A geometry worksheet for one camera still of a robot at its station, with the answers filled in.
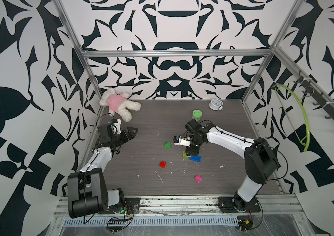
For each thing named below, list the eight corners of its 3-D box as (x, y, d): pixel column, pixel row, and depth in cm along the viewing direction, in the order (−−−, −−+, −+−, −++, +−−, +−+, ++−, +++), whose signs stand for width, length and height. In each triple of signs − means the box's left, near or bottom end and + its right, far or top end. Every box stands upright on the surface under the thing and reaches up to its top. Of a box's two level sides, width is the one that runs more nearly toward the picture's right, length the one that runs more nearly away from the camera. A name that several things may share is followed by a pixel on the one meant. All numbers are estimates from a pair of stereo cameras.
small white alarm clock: (210, 110, 115) (211, 107, 113) (208, 101, 121) (209, 98, 119) (223, 110, 115) (224, 107, 113) (220, 101, 121) (221, 98, 119)
